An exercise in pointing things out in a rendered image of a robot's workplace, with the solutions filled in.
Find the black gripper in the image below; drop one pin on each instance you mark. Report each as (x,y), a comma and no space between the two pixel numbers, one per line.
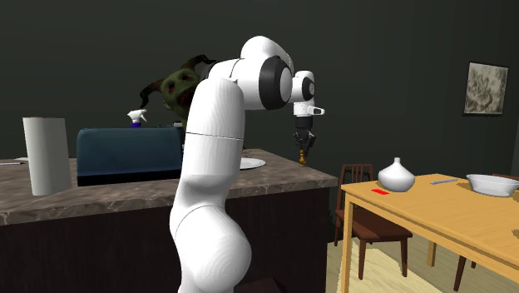
(303,123)

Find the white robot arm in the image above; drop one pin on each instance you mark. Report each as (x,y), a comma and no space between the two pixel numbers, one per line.
(211,162)

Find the small brown pawn figure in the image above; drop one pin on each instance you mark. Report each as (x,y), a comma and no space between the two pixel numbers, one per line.
(302,159)

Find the white plate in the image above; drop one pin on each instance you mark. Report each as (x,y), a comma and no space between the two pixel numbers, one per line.
(252,163)

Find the red flat card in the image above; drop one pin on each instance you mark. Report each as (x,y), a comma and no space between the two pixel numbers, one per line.
(380,191)

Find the white round vase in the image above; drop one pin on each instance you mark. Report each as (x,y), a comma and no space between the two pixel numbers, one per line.
(396,178)

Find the green horned monster head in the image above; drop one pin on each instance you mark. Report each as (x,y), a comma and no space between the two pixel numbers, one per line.
(176,87)

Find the grey pen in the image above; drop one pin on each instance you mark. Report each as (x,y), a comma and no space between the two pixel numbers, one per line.
(444,181)

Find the light wooden table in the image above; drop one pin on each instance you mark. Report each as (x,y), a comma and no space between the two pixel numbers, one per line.
(442,211)

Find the white spray bottle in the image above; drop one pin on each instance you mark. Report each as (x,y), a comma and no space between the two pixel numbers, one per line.
(137,117)

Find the dark blue box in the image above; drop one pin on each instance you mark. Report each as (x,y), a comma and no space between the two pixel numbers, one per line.
(125,152)

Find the marble top kitchen island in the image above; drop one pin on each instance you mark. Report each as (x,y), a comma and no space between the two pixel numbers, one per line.
(121,194)

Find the white bowl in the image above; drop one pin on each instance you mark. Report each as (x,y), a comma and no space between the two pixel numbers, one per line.
(490,185)

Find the white paper towel roll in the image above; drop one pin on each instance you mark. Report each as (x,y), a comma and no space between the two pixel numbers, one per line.
(48,156)

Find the grey wall picture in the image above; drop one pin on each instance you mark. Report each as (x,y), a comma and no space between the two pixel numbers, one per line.
(485,89)

